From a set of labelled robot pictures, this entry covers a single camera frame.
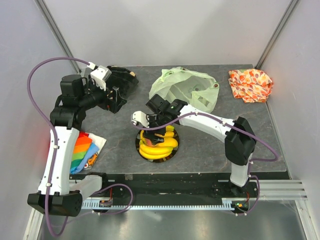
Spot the black floral patterned cloth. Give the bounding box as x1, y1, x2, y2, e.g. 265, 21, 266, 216
106, 65, 139, 98

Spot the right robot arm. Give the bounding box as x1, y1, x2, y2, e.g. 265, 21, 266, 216
139, 94, 256, 197

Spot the orange floral cloth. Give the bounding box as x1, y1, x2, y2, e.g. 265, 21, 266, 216
228, 68, 274, 103

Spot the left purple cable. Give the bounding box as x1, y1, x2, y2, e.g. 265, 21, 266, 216
26, 57, 133, 237

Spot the black rimmed ceramic plate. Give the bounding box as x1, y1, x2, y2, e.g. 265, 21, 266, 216
135, 125, 180, 163

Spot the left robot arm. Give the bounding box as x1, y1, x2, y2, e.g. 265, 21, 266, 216
27, 73, 127, 217

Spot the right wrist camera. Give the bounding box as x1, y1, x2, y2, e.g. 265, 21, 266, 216
130, 111, 150, 129

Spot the smooth yellow fake mango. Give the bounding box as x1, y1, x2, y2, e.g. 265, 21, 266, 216
158, 137, 179, 149

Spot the grey slotted cable duct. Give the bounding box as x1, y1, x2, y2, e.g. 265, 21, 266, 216
81, 198, 244, 211

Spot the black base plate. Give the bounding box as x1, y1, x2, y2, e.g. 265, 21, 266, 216
69, 172, 260, 200

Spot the orange fake fruit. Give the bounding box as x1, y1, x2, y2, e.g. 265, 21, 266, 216
145, 138, 158, 147

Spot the pale green plastic bag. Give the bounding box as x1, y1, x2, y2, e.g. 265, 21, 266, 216
149, 66, 220, 113

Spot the rainbow striped cloth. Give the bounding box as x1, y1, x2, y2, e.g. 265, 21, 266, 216
55, 127, 107, 175

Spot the wrinkled yellow fake fruit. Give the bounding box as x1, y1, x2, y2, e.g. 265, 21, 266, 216
164, 131, 175, 138

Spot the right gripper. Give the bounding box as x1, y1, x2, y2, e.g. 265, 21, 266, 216
142, 113, 168, 144

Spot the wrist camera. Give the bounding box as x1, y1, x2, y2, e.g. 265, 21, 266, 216
130, 111, 150, 129
87, 62, 112, 91

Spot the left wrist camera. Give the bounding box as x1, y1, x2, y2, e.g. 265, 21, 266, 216
87, 62, 112, 91

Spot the yellow fake banana bunch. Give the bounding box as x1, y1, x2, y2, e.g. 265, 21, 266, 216
139, 141, 173, 160
140, 130, 170, 144

